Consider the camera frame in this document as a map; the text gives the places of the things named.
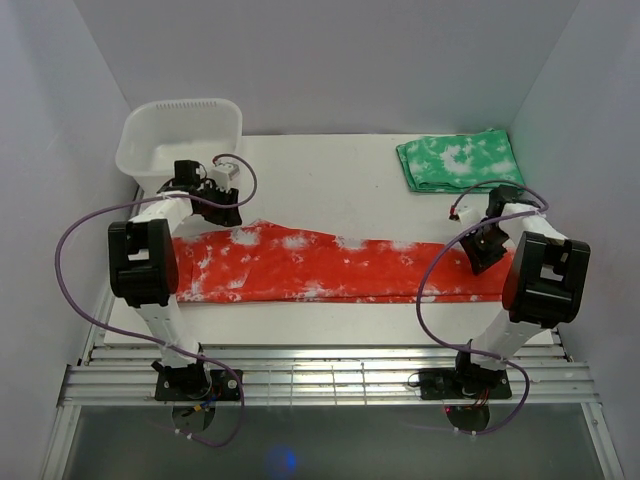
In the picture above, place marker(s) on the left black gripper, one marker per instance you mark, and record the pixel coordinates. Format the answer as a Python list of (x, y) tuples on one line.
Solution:
[(227, 217)]

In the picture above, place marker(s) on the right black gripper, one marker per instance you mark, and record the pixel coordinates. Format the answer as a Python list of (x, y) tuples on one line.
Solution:
[(479, 261)]

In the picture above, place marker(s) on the red tie-dye trousers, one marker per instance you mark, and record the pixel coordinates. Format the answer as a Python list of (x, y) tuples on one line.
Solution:
[(266, 262)]

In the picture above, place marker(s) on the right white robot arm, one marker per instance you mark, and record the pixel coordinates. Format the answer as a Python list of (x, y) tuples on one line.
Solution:
[(543, 286)]

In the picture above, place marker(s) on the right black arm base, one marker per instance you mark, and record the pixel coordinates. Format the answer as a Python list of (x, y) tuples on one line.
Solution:
[(465, 380)]

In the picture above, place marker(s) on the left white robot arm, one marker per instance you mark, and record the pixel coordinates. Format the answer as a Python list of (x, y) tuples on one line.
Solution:
[(144, 270)]

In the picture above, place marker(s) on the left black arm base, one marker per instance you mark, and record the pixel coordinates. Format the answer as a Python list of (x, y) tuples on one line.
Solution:
[(197, 384)]

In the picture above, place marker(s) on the green folded tie-dye trousers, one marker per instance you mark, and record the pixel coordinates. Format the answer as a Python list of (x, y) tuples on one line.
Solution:
[(452, 163)]

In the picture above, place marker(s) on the white plastic basin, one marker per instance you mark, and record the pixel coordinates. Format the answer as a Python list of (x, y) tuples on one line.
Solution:
[(157, 134)]

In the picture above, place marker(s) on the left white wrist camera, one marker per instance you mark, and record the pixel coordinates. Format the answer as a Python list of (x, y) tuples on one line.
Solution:
[(224, 174)]

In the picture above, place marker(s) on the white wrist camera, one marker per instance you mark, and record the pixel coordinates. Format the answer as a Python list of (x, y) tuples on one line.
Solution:
[(465, 216), (224, 174)]

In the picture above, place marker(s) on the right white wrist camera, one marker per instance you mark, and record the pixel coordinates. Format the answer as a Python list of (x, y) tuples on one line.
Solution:
[(465, 216)]

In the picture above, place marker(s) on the aluminium rail frame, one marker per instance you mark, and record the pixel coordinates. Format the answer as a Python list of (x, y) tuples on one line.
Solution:
[(334, 354)]

